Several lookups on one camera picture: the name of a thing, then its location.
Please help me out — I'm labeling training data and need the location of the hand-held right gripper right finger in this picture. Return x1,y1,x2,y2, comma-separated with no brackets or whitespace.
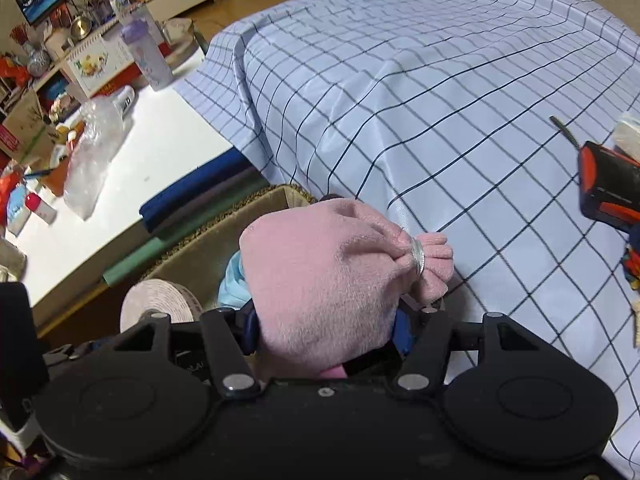
391,305,543,395

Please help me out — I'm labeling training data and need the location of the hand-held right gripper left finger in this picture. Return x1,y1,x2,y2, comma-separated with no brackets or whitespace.
112,307,263,398

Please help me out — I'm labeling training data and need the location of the light blue cloth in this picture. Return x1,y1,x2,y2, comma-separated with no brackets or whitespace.
217,252,251,311

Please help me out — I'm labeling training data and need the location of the woven basket with fabric lining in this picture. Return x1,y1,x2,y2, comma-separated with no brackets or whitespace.
137,184,346,313

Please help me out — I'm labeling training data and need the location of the pink plush pouch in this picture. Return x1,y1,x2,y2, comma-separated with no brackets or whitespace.
239,198,454,380

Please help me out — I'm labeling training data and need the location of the grey folded cloth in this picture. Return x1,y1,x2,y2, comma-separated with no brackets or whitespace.
150,167,271,241

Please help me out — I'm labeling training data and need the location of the blue mask packet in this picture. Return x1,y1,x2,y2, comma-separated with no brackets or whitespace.
5,185,32,236

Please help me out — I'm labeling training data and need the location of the red-capped white bottle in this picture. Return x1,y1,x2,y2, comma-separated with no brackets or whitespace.
25,192,58,225

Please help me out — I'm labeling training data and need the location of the navy folded cloth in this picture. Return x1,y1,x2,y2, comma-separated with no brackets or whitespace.
139,150,258,233

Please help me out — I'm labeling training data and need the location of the orange tray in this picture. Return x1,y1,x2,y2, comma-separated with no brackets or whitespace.
42,157,76,198

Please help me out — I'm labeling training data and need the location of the clear plastic bag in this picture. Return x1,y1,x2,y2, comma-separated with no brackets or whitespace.
63,96,126,221

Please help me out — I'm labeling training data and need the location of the cardboard box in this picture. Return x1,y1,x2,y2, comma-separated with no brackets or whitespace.
0,87,58,163

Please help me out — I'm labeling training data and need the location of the colourful fabric toy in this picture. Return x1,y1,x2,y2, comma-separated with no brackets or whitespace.
620,240,640,291

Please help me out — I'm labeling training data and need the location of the blue checked tablecloth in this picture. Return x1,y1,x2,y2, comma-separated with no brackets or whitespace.
172,0,640,476

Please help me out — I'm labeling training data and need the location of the orange and black tool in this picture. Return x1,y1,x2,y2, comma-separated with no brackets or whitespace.
577,141,640,233

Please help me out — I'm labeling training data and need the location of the dark metal screw bit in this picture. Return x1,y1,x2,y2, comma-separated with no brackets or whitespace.
550,116,581,151

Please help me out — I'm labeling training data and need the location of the white printed cup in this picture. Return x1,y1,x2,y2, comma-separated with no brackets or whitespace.
114,85,137,113

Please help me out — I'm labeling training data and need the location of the blue and white vase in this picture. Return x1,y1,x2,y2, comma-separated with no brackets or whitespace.
25,42,48,78

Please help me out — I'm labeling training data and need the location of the desk calendar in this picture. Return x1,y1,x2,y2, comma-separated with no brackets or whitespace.
62,35,136,98

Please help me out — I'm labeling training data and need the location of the purple water bottle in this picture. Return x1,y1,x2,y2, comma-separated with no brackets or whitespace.
116,2,175,92

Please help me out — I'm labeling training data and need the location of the clear plastic packet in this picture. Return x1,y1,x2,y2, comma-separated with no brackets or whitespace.
612,112,640,161

